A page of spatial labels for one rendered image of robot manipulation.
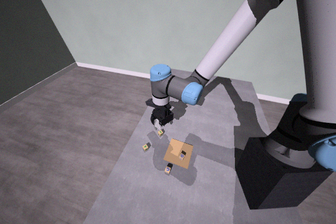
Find peach flat mat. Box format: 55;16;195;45
164;139;193;169

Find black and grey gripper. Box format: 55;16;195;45
150;102;174;130

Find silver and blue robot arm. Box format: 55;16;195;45
146;0;336;172

